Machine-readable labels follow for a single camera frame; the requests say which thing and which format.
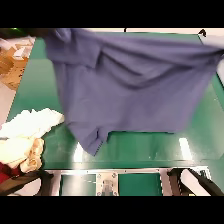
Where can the blue T-shirt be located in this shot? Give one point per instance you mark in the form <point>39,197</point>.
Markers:
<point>133,86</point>

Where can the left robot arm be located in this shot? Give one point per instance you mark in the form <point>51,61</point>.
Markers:
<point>20,181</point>

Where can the white garment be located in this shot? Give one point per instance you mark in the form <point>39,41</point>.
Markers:
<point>31,121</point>

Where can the cream garment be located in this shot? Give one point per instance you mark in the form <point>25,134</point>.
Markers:
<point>20,150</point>

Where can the cardboard box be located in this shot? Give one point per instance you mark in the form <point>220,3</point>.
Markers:
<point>11,71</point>

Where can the red garment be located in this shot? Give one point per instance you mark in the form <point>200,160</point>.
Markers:
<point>6,169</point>

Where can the silver frame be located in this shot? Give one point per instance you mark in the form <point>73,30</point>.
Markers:
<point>106,183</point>

